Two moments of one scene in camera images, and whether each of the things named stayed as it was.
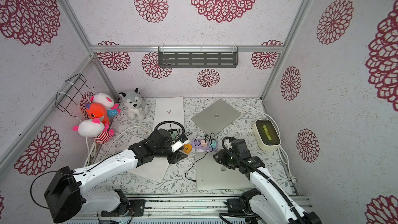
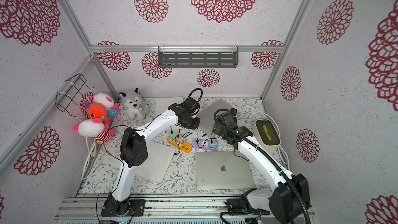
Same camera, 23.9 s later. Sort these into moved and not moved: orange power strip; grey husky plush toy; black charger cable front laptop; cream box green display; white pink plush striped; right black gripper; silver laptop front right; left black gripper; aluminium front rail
Moved: left black gripper; black charger cable front laptop; right black gripper
Not moved: white pink plush striped; grey husky plush toy; orange power strip; aluminium front rail; silver laptop front right; cream box green display
